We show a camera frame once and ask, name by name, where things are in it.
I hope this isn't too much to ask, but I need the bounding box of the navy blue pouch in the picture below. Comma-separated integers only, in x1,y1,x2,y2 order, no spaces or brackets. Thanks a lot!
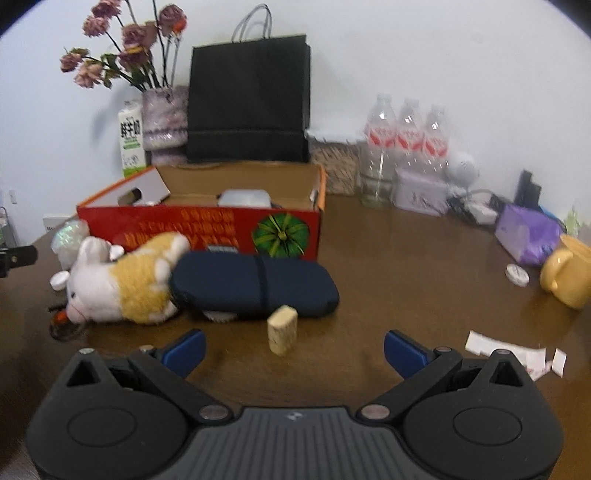
168,251,341,320

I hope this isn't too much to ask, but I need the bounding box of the clear plastic bag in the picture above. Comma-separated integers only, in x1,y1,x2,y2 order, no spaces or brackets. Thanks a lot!
50,220,91,269

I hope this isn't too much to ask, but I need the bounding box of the white flat carton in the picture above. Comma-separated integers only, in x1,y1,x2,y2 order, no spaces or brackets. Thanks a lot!
42,212,79,232

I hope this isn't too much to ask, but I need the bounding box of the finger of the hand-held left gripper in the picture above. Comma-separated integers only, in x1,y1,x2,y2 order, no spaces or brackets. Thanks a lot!
0,244,38,279

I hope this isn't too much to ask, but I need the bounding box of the small white lid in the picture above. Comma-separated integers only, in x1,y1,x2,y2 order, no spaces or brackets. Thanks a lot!
504,264,531,288

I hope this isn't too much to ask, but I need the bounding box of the white patterned tin box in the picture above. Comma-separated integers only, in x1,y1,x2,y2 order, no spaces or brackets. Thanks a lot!
392,168,451,217

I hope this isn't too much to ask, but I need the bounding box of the white and yellow plush toy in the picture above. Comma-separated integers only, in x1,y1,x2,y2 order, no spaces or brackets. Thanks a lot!
64,232,191,325

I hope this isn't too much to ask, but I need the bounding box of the clear glass jar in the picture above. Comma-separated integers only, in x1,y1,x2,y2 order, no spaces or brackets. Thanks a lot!
359,148,399,210

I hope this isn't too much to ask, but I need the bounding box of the beige cork block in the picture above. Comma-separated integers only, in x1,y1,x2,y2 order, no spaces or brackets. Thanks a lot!
266,305,297,356

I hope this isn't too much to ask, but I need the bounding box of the dried pink rose bouquet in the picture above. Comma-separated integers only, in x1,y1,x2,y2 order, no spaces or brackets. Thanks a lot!
59,0,188,92

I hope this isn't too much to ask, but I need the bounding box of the white and green milk carton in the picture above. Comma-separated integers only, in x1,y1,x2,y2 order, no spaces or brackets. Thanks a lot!
117,99,148,179

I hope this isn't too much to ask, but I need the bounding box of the black paper bag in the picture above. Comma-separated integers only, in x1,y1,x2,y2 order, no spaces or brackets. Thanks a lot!
185,4,311,164

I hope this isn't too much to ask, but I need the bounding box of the purple tissue pack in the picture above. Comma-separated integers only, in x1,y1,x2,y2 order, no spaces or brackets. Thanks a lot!
494,204,565,268

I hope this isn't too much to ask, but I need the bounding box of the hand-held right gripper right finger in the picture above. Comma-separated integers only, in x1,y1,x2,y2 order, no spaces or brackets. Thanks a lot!
355,329,528,424

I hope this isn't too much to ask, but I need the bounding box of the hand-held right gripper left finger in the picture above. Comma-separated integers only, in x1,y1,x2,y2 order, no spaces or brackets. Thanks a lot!
66,328,232,424

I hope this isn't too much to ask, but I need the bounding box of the clear container of wooden pieces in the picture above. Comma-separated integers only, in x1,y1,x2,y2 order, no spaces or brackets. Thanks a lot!
307,128,366,195

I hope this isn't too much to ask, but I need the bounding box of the white paper receipt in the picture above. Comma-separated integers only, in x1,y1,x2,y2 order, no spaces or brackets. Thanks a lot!
464,329,568,380

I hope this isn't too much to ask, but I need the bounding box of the wooden desktop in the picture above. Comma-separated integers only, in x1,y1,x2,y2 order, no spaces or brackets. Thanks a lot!
0,191,591,480

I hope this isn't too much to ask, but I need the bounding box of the yellow mug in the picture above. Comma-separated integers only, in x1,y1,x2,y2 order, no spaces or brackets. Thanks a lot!
540,235,591,309

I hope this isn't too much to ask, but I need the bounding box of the translucent plastic box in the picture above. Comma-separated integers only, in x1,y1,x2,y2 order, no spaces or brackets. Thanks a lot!
216,188,273,209

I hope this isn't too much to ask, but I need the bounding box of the black upright device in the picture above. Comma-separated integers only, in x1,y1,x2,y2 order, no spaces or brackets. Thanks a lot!
513,169,541,211

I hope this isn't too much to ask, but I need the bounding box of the white round speaker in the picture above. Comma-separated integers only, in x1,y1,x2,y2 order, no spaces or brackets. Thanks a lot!
445,152,480,188

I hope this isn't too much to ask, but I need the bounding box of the red cardboard box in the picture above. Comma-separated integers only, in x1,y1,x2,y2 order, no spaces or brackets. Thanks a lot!
76,162,328,262

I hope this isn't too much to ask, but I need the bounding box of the clear water bottle red label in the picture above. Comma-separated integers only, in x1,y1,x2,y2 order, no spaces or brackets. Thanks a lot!
396,97,426,174
422,104,451,176
364,93,399,155

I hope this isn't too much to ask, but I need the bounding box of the purple marbled vase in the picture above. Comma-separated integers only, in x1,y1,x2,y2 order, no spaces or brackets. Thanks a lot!
140,85,190,165

